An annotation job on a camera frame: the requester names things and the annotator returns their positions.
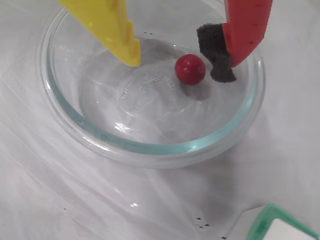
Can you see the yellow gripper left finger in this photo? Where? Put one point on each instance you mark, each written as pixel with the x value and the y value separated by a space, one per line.
pixel 100 25

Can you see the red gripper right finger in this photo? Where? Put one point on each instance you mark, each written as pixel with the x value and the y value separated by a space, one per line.
pixel 245 25

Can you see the red ball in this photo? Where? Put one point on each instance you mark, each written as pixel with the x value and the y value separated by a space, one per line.
pixel 190 69

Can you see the weekly pill organizer box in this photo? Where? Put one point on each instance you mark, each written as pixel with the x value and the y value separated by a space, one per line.
pixel 280 225

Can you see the small clear glass bowl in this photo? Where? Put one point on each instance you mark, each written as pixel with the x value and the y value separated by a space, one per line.
pixel 120 140

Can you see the white plastic table cover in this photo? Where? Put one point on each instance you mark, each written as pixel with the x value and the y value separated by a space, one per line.
pixel 50 200

